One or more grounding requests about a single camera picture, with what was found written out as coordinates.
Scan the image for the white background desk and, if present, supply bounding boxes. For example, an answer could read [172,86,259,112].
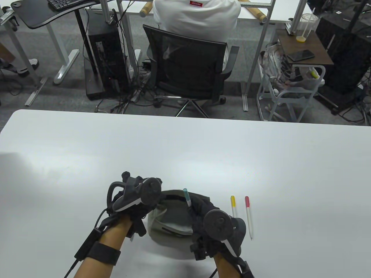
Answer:
[116,0,293,24]

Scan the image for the white twist pen red cap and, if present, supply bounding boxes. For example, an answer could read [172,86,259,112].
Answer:
[245,196,253,240]

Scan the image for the person's left forearm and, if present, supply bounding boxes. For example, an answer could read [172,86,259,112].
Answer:
[74,216,132,278]

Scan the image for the person's right forearm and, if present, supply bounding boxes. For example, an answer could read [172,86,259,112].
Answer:
[214,255,247,278]

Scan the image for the green fabric pencil pouch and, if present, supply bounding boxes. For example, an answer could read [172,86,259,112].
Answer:
[147,190,210,239]

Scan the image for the black wrist strap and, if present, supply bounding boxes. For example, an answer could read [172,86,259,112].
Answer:
[87,242,121,266]

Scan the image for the black keyboard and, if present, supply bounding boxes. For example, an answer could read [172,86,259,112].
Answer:
[47,0,96,11]

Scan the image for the black wrist-mounted device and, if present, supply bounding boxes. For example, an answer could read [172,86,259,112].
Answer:
[74,229,101,260]
[239,261,255,278]

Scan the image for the white desk leg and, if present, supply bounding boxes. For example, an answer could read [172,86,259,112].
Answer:
[46,25,80,85]

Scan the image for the large black equipment case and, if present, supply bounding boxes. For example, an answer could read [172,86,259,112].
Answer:
[315,13,371,94]

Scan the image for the black computer tower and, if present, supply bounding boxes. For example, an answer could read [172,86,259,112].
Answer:
[86,13,131,100]

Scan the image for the black curved standing desk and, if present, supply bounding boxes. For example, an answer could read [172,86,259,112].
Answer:
[11,0,100,29]

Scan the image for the person's right hand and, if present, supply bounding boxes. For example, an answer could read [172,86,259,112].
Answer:
[187,195,234,261]

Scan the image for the black floor cables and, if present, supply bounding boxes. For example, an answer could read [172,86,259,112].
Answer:
[96,81,157,114]

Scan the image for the clear plastic bag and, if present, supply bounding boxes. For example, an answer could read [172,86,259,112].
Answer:
[259,43,293,87]

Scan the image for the black mesh office chair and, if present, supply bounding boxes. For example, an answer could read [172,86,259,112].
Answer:
[143,25,240,118]

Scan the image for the person's left hand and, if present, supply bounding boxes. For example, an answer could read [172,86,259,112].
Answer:
[109,171,163,238]

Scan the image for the black smartphone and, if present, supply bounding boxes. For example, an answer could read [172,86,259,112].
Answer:
[286,49,315,62]

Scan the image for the white cart with brown top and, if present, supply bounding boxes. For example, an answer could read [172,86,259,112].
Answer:
[257,29,334,122]

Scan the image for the clear plastic cup with straw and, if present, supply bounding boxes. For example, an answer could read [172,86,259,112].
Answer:
[296,8,319,42]

